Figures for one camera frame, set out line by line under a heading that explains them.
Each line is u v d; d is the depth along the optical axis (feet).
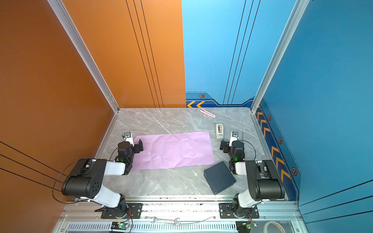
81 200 1.57
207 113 3.82
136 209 2.42
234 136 2.64
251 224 2.28
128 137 2.64
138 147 2.86
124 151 2.33
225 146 2.81
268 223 2.26
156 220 2.33
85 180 1.49
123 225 2.31
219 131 3.35
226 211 2.38
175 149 3.16
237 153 2.34
